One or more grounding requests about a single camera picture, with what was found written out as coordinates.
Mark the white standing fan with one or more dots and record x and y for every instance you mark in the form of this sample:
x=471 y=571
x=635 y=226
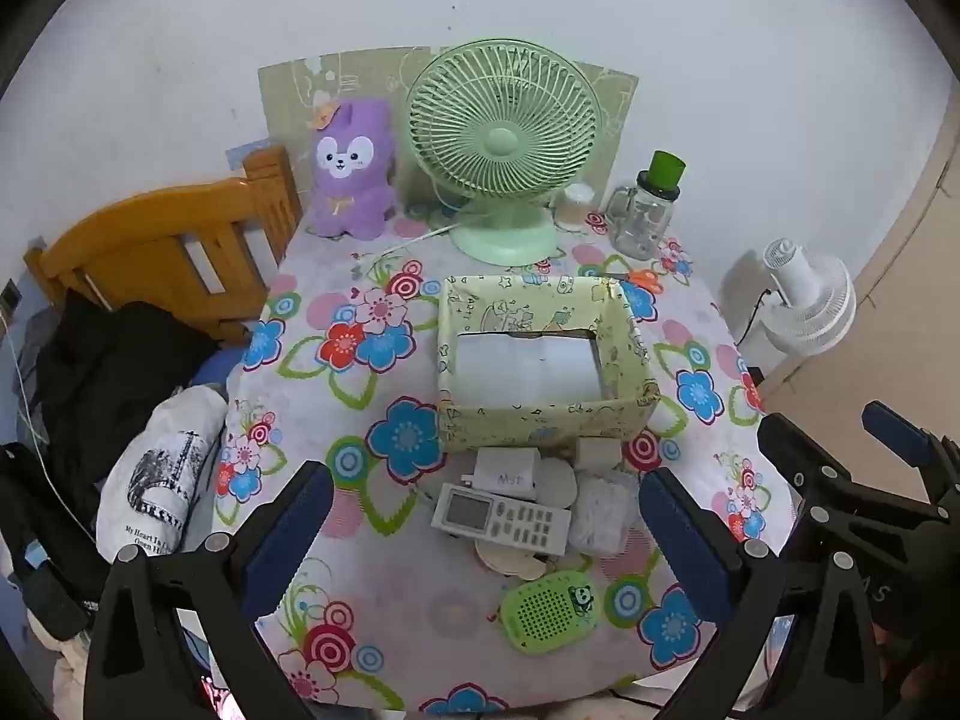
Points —
x=814 y=300

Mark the green panda speaker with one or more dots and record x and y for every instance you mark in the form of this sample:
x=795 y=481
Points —
x=547 y=611

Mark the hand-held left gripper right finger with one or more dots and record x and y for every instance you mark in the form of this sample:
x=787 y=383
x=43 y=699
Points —
x=686 y=540

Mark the white round disc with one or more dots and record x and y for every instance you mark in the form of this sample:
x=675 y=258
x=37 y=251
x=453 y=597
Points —
x=559 y=484

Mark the black clothing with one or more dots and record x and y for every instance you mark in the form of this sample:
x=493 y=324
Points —
x=112 y=382

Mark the white charger adapter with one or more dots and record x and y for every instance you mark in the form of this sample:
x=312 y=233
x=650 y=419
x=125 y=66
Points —
x=506 y=474

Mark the clear plastic box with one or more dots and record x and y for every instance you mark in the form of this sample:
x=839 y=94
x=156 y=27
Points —
x=604 y=514

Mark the round cream coaster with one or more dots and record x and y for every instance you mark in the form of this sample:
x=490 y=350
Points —
x=510 y=562

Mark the purple plush toy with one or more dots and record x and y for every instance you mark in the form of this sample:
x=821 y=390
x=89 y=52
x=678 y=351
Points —
x=351 y=165

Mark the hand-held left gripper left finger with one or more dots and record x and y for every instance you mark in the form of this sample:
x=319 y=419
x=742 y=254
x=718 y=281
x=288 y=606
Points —
x=291 y=532

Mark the white remote control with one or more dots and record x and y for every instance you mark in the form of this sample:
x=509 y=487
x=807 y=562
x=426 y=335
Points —
x=499 y=517

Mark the white printed bag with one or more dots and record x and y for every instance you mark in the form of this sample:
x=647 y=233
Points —
x=161 y=465

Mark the floral tablecloth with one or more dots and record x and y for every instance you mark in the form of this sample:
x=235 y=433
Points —
x=420 y=615

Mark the blue paper sheet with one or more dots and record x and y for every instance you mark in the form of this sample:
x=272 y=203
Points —
x=244 y=154

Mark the yellow-green cartoon patterned box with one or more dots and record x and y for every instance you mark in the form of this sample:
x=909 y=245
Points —
x=540 y=424

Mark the small white square block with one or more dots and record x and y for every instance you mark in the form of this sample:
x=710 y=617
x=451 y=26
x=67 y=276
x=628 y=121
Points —
x=598 y=456

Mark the cotton swab container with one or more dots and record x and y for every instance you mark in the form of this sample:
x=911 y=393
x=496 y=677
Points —
x=577 y=204

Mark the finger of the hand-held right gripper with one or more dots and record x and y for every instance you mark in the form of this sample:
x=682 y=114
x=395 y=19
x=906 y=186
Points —
x=810 y=465
x=896 y=431

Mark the glass jar with green lid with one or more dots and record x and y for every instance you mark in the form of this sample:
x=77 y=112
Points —
x=645 y=217

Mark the orange wooden chair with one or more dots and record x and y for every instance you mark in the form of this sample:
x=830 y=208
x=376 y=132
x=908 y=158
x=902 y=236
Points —
x=150 y=232

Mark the green desk fan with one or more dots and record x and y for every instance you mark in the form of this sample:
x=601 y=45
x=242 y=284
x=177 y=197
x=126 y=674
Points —
x=501 y=142

